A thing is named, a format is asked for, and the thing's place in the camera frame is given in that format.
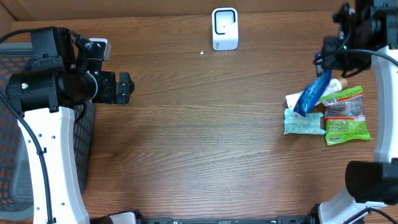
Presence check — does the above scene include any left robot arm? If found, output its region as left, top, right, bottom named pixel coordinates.
left=1, top=26, right=134, bottom=223

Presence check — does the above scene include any green Haribo gummy bag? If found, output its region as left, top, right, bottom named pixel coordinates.
left=320, top=86, right=372, bottom=146

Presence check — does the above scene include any grey plastic shopping basket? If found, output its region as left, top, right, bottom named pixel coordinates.
left=1, top=42, right=95, bottom=221

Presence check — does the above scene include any white tube with gold cap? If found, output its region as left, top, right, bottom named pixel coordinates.
left=285, top=78, right=348, bottom=110

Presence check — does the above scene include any light teal snack packet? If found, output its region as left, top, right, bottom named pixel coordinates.
left=284, top=108, right=326, bottom=135

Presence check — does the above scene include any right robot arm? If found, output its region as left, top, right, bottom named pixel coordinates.
left=307, top=0, right=397, bottom=223

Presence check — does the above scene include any blue snack bar wrapper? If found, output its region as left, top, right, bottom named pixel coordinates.
left=294, top=65, right=331, bottom=116

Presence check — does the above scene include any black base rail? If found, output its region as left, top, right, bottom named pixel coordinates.
left=90, top=210, right=315, bottom=224

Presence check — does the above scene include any white barcode scanner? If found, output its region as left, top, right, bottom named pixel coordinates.
left=211, top=7, right=239, bottom=51

